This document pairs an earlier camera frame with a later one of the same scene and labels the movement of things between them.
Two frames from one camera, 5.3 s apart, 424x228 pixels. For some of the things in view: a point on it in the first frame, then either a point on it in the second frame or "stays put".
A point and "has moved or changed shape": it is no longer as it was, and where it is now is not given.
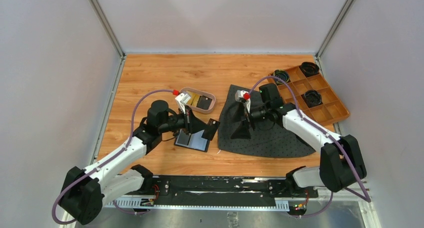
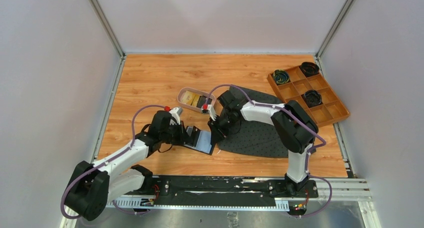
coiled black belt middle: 312,97 stays put
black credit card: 210,129 has moved or changed shape
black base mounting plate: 221,190 stays put
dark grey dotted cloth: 238,132 stays put
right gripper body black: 259,115 -> 226,122
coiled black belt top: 309,68 stays put
